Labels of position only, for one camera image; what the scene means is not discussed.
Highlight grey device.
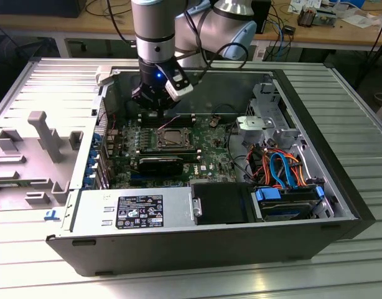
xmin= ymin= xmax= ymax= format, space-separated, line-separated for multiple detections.
xmin=314 ymin=8 xmax=338 ymax=26

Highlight grey parts rack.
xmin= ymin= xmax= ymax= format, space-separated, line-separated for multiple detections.
xmin=0 ymin=110 xmax=85 ymax=212

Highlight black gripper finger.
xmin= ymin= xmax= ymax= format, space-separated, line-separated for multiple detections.
xmin=131 ymin=87 xmax=161 ymax=121
xmin=160 ymin=95 xmax=178 ymax=121

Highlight wooden bench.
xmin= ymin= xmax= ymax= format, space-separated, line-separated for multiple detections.
xmin=0 ymin=0 xmax=382 ymax=52

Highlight blue wire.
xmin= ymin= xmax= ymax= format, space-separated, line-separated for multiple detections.
xmin=269 ymin=150 xmax=297 ymax=189

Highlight silver drive cage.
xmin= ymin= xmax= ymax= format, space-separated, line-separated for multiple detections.
xmin=245 ymin=81 xmax=305 ymax=149

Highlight black RAM slot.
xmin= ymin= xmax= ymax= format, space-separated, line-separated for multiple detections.
xmin=137 ymin=122 xmax=197 ymax=128
xmin=137 ymin=113 xmax=197 ymax=118
xmin=137 ymin=153 xmax=200 ymax=158
xmin=137 ymin=148 xmax=200 ymax=153
xmin=137 ymin=150 xmax=200 ymax=155
xmin=137 ymin=116 xmax=197 ymax=121
xmin=137 ymin=119 xmax=197 ymax=124
xmin=137 ymin=155 xmax=200 ymax=160

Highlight green motherboard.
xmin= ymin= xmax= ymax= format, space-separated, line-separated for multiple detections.
xmin=107 ymin=114 xmax=243 ymax=189

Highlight silver power supply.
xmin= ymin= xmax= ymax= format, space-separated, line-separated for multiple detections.
xmin=62 ymin=186 xmax=195 ymax=233

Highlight hard disk in blue carrier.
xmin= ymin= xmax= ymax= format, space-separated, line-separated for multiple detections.
xmin=254 ymin=185 xmax=325 ymax=222

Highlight black camera cable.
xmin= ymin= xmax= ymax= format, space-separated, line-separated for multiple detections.
xmin=178 ymin=11 xmax=250 ymax=88

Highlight CPU socket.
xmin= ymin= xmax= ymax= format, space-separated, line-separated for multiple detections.
xmin=152 ymin=126 xmax=193 ymax=150

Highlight black graphics card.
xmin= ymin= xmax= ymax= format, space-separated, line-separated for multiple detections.
xmin=136 ymin=155 xmax=185 ymax=176

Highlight silver round-embossed bracket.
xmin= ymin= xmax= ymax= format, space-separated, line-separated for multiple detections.
xmin=236 ymin=115 xmax=275 ymax=146

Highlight black monitor box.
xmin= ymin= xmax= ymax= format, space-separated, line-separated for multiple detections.
xmin=0 ymin=0 xmax=83 ymax=19

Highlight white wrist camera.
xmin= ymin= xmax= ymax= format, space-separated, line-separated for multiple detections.
xmin=164 ymin=64 xmax=194 ymax=102

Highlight black PC case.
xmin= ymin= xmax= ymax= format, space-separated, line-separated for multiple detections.
xmin=45 ymin=57 xmax=376 ymax=277

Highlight white papers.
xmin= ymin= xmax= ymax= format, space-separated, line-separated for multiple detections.
xmin=340 ymin=7 xmax=382 ymax=31

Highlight blue expansion slot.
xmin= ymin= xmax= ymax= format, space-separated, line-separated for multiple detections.
xmin=130 ymin=176 xmax=167 ymax=184

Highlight black upright box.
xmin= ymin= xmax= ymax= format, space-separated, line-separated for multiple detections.
xmin=252 ymin=0 xmax=272 ymax=34

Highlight copper coil heatsink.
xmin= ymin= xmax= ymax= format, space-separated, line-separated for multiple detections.
xmin=297 ymin=7 xmax=317 ymax=28

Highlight white cartons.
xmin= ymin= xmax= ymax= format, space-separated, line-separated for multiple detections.
xmin=289 ymin=0 xmax=323 ymax=14

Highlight orange wire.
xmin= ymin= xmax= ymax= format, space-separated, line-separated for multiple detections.
xmin=247 ymin=148 xmax=274 ymax=185
xmin=284 ymin=151 xmax=307 ymax=187

